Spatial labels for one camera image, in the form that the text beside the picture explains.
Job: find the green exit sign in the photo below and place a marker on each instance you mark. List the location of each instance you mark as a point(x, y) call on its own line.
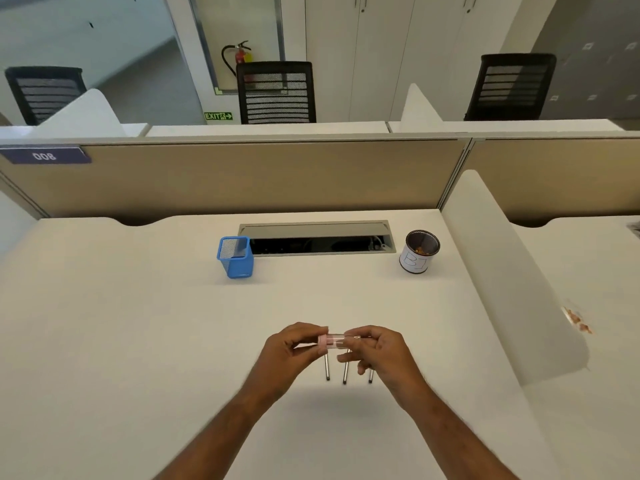
point(218, 116)

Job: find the white curved side divider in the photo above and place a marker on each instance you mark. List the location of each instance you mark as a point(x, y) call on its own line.
point(510, 279)
point(425, 112)
point(82, 114)

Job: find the blue number plate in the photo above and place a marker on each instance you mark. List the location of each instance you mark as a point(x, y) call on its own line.
point(45, 155)

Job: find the person's left thumb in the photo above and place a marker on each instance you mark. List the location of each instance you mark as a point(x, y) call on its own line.
point(307, 346)

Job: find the red fire extinguisher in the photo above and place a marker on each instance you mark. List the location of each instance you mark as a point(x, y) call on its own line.
point(241, 57)

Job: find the grey locker wall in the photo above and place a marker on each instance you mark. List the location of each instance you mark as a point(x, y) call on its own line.
point(595, 59)

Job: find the person's right forearm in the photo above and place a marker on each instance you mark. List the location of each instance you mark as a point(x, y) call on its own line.
point(460, 439)

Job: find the person's right thumb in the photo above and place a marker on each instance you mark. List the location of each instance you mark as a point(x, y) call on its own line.
point(351, 355)

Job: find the person's right hand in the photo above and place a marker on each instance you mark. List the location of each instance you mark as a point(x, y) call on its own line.
point(390, 362)

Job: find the beige desk partition panel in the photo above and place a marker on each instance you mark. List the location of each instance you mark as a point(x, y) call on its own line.
point(560, 179)
point(240, 177)

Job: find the blue mesh pen holder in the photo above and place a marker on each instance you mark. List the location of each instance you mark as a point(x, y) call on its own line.
point(236, 259)

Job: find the person's left forearm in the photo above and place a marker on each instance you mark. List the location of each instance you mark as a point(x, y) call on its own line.
point(225, 434)

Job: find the person's left hand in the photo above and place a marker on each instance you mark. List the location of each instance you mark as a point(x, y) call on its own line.
point(280, 357)

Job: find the black mesh cup white label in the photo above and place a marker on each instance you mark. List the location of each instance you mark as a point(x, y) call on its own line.
point(419, 254)

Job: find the white tall cabinet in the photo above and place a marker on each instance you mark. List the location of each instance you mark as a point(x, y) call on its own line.
point(400, 49)

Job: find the pink and clear small tube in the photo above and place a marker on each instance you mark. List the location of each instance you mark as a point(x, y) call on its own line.
point(334, 339)

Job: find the black mesh office chair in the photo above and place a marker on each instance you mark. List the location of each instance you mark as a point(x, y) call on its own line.
point(512, 87)
point(276, 92)
point(45, 94)

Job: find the brown crumbs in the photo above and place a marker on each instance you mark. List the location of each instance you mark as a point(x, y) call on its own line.
point(577, 318)

